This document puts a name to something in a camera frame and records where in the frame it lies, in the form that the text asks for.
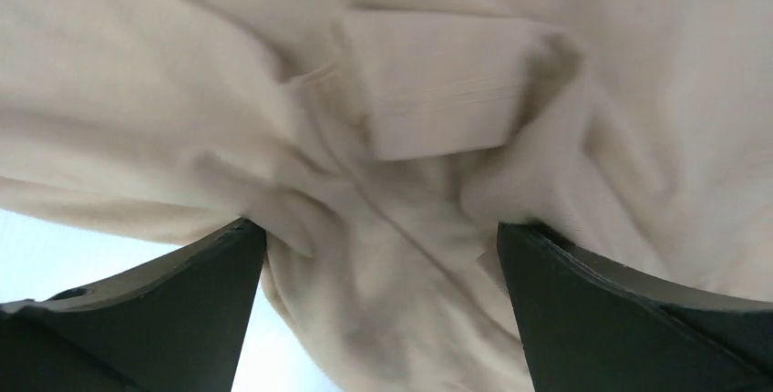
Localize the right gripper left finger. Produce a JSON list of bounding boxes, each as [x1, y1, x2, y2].
[[1, 219, 267, 391]]

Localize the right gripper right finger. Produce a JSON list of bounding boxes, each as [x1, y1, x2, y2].
[[497, 223, 772, 392]]

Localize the beige t-shirt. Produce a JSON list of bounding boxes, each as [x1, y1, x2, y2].
[[1, 0, 772, 391]]

